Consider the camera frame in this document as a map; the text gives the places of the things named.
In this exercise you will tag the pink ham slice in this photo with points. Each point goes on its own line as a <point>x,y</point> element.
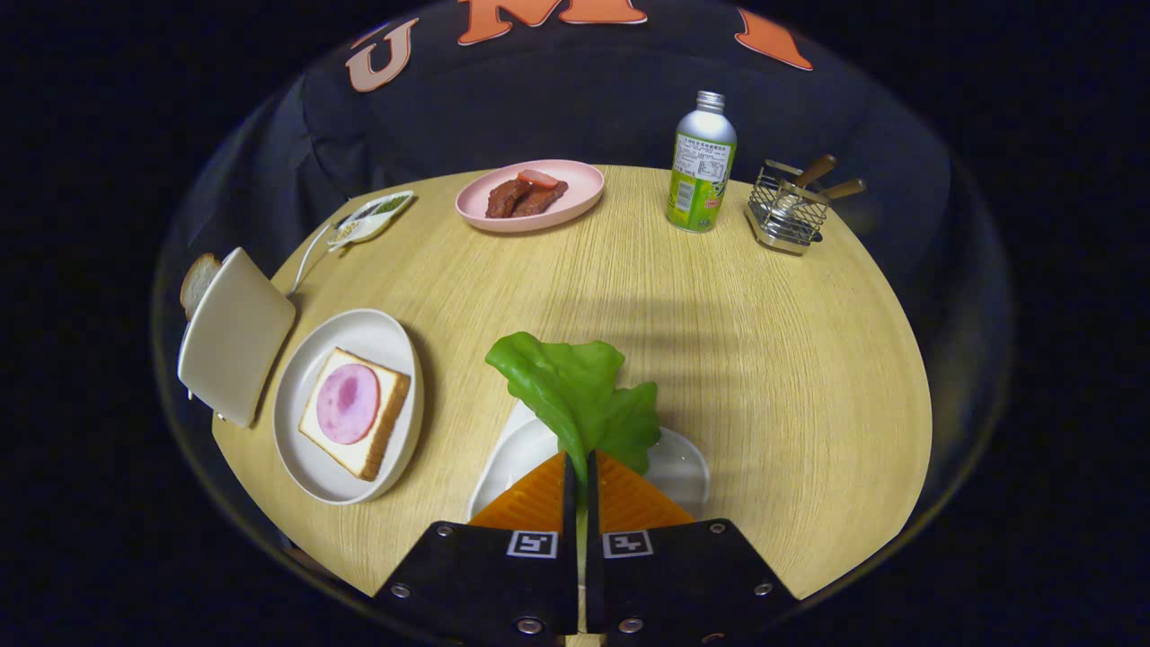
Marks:
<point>348,404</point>

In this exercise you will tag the black backdrop cloth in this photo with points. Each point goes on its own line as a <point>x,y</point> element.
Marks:
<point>557,99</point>

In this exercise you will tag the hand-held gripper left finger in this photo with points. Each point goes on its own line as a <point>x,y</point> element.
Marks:
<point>568,575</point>

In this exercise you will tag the brown meat slice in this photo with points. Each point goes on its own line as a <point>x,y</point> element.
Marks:
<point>544,199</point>
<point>501,199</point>

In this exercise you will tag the white bread slice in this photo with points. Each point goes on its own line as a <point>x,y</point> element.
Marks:
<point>382,431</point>

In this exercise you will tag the small white plate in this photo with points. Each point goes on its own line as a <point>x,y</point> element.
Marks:
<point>683,467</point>

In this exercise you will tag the white divided dish with beans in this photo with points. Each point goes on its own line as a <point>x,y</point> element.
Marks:
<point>373,218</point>

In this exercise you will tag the brown toasted bread slice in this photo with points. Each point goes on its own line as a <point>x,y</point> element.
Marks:
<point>198,280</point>

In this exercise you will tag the red food slice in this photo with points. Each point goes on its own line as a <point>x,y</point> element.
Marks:
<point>537,177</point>

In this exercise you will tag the green lettuce leaf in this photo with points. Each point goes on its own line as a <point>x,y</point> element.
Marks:
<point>566,386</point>

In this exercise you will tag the round white plate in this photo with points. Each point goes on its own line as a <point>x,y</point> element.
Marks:
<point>305,449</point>

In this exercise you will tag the white toaster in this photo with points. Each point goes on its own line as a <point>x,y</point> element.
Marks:
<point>235,337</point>

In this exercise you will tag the pink plate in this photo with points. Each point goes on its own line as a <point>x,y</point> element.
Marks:
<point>584,184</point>

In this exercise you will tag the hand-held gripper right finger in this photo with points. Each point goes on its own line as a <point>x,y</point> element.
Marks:
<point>595,575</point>

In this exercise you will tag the silver green drink bottle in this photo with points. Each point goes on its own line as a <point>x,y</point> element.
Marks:
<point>701,180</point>

